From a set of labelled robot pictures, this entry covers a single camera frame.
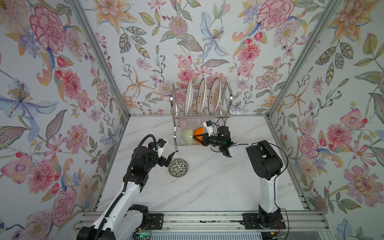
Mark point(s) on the brown rimmed plate right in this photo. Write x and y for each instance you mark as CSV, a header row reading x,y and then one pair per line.
x,y
215,96

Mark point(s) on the white plate left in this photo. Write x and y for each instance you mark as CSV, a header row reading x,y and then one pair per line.
x,y
189,97

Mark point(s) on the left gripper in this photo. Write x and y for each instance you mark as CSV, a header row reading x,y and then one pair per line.
x,y
162,160

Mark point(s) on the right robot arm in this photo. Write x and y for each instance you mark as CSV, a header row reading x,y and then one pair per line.
x,y
265,162

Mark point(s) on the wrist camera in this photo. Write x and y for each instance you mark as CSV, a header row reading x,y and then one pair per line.
x,y
161,144
211,128

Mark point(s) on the chrome two-tier dish rack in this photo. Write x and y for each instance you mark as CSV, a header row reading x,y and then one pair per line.
x,y
182,121

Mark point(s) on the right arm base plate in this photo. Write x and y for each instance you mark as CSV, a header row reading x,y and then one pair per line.
x,y
256,221

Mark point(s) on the patterned plate middle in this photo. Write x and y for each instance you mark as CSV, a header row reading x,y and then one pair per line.
x,y
202,95

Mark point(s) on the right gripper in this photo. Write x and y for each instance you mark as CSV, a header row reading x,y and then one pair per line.
x,y
205,141

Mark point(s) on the orange bowl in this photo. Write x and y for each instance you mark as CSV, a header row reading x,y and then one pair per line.
x,y
198,135

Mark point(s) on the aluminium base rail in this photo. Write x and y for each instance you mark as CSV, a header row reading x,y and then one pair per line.
x,y
293,221

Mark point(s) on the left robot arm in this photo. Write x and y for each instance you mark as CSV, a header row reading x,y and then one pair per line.
x,y
123,218

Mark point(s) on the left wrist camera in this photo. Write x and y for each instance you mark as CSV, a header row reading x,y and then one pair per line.
x,y
161,144

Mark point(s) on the red patterned bowl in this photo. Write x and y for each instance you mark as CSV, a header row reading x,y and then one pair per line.
x,y
178,168

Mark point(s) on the pale green bowl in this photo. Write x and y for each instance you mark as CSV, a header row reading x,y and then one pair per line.
x,y
188,136

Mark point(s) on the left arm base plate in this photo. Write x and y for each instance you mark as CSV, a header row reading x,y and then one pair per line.
x,y
151,222

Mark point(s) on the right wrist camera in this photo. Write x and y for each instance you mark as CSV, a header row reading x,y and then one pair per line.
x,y
211,128

